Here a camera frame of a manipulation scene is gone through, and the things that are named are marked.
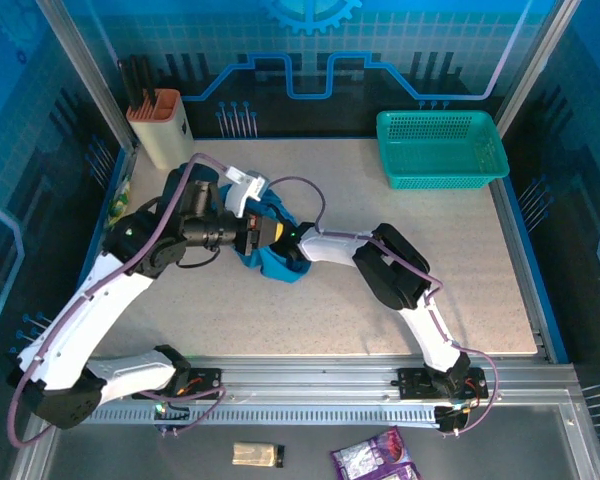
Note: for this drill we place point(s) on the blue t-shirt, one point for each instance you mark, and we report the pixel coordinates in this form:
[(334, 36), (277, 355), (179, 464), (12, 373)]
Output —
[(275, 267)]

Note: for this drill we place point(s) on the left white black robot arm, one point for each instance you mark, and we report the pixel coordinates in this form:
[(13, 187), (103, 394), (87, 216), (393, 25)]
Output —
[(80, 320)]

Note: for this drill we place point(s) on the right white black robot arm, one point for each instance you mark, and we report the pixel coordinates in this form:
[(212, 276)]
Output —
[(330, 245)]

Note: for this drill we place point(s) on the green yellow patterned cloth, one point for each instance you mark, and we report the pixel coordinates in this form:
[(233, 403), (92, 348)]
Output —
[(120, 200)]

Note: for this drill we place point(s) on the beige utensil holder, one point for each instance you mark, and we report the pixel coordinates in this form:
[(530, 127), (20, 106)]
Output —
[(165, 135)]

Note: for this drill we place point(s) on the teal plastic basket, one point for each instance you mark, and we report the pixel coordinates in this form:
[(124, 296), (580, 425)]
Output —
[(440, 145)]

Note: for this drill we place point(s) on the small black controller board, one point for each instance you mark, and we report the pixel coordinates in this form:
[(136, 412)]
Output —
[(172, 415), (452, 417)]

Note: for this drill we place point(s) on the gold foil packet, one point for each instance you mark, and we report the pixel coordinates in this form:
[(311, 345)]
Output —
[(255, 455)]

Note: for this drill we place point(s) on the purple snack packet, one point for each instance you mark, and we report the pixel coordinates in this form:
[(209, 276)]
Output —
[(370, 457)]

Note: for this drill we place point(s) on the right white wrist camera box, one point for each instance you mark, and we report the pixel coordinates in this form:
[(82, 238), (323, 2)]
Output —
[(258, 185)]

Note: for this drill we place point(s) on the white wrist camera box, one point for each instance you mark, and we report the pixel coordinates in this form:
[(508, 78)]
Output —
[(258, 185), (239, 197)]

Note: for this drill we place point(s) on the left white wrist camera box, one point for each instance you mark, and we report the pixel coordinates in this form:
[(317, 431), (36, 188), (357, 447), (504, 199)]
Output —
[(239, 197)]

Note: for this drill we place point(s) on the aluminium frame rail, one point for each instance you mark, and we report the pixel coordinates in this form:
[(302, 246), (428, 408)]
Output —
[(305, 380)]

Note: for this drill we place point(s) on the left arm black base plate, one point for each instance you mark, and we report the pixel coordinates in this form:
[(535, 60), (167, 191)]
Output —
[(205, 382)]

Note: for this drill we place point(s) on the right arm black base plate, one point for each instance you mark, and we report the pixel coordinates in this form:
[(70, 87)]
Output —
[(412, 382)]

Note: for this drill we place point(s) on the aluminium corner post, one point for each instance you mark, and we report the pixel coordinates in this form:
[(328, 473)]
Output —
[(80, 60), (537, 60)]

